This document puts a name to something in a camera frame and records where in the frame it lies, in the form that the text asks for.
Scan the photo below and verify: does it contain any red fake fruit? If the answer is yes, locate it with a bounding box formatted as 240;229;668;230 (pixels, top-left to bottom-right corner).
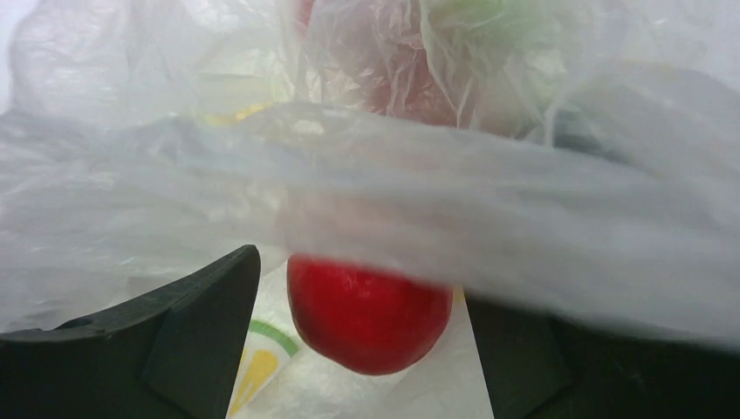
286;254;454;376

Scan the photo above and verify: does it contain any clear plastic bag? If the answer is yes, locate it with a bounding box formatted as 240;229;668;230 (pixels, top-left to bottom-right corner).
1;1;739;418

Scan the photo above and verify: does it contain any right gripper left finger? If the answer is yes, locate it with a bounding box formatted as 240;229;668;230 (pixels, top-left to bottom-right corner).
1;245;261;418

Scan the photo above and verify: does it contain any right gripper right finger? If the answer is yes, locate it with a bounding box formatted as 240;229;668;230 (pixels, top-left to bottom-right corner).
466;296;739;418

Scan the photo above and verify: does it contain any green fake apple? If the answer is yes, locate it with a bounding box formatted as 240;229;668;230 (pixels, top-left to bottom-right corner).
424;1;552;51

